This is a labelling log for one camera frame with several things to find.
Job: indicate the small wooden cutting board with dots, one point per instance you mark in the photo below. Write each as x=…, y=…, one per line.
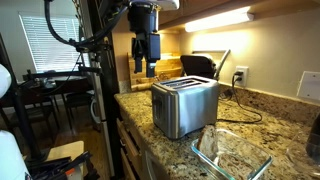
x=166, y=75

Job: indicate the clear glass baking dish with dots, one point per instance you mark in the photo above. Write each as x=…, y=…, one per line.
x=240, y=143

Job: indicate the light wooden stool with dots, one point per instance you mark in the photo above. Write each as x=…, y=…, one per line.
x=65, y=150

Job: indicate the brown bread slice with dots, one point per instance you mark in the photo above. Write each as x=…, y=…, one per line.
x=207, y=141

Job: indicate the black panini grill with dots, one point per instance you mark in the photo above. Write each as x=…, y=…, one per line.
x=198, y=65

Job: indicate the black bottle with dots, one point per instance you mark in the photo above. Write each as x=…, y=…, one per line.
x=314, y=140

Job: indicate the white window blinds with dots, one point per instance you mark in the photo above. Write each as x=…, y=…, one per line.
x=50, y=43

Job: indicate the wooden drawer cabinet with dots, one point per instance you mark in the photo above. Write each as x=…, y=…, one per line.
x=128, y=143

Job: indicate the wooden cutting board with hole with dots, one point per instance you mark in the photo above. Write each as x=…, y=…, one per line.
x=166, y=60

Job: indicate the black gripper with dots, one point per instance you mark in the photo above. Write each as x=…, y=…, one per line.
x=143, y=18

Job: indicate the white blank wall plate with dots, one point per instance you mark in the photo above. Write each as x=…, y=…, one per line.
x=310, y=86

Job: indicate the black clamp tools pile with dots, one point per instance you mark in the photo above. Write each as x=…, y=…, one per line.
x=56, y=168

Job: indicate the black diagonal stand bar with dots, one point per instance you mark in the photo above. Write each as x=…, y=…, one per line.
x=20, y=110

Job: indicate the dark dining table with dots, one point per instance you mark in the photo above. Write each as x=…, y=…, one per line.
x=66, y=86

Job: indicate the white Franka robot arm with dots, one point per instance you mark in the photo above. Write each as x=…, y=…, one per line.
x=10, y=156

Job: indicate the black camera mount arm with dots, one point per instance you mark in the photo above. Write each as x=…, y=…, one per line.
x=60, y=74

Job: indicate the black vertical post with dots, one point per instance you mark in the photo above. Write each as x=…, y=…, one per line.
x=106, y=86

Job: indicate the white wall outlet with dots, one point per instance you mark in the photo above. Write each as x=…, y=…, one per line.
x=245, y=81

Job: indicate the bright fluorescent light strip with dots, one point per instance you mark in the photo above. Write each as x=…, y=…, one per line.
x=216, y=20

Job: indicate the dark dining chair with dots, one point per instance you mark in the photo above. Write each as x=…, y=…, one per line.
x=78, y=100
x=41, y=111

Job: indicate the black stereo camera bar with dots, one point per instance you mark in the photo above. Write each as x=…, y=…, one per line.
x=88, y=48

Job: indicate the stainless steel two-slot toaster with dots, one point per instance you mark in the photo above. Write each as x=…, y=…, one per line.
x=190, y=106

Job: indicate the clear measuring cup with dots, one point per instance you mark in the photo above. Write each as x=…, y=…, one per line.
x=298, y=156

